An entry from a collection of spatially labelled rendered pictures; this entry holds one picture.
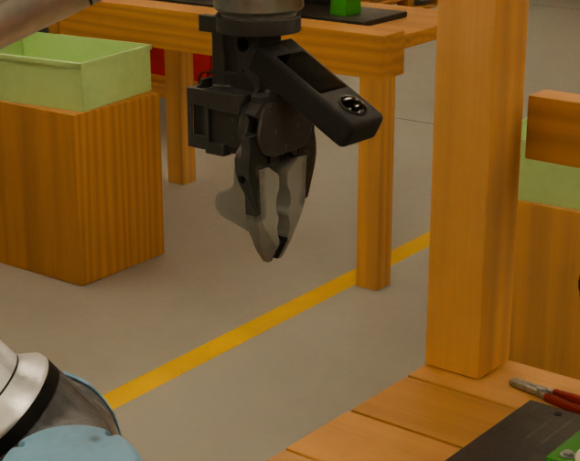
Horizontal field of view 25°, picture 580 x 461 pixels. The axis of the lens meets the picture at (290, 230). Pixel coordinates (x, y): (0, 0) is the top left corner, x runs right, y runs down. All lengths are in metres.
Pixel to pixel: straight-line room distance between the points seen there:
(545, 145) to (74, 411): 0.90
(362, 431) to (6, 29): 0.96
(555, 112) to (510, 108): 0.06
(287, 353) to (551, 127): 2.43
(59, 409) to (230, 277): 3.66
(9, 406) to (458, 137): 0.87
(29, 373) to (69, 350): 3.09
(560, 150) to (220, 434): 2.02
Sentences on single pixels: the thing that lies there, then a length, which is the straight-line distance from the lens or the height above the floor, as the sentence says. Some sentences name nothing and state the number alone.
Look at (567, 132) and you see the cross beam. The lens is 1.83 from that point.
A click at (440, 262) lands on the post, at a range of 1.87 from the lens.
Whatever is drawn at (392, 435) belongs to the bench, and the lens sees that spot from 1.74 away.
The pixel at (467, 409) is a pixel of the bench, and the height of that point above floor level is 0.88.
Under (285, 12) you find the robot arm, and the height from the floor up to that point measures 1.50.
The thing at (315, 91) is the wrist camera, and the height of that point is 1.44.
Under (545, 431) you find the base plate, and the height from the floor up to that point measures 0.90.
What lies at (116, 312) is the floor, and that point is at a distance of 4.52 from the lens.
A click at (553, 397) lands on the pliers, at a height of 0.89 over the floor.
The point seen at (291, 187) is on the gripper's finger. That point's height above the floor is 1.34.
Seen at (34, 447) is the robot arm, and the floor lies 1.18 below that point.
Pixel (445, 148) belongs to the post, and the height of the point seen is 1.21.
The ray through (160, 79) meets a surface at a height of 0.25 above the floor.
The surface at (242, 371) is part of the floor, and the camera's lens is 4.04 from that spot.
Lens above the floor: 1.67
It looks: 18 degrees down
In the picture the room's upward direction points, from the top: straight up
